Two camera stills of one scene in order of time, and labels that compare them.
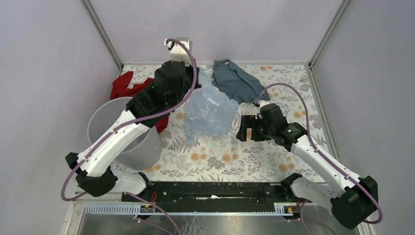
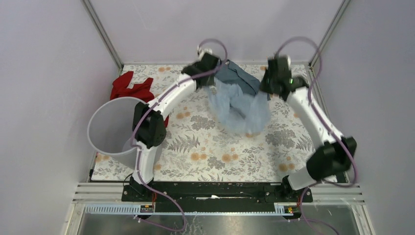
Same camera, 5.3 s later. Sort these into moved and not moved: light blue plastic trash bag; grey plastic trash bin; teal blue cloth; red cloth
Moved: light blue plastic trash bag
Not moved: red cloth; teal blue cloth; grey plastic trash bin
